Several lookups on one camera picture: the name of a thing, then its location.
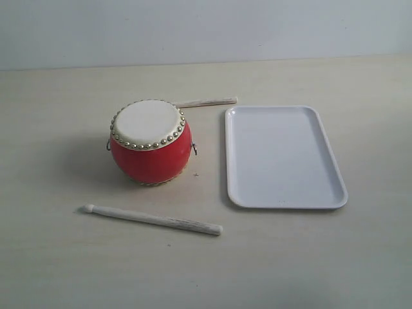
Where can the white drumstick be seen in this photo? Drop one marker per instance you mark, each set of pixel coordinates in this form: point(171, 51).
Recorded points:
point(194, 226)
point(206, 102)

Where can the small red drum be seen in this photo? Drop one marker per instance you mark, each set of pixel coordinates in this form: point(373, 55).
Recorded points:
point(150, 141)

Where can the white rectangular plastic tray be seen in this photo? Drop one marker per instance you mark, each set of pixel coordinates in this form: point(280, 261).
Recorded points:
point(279, 157)

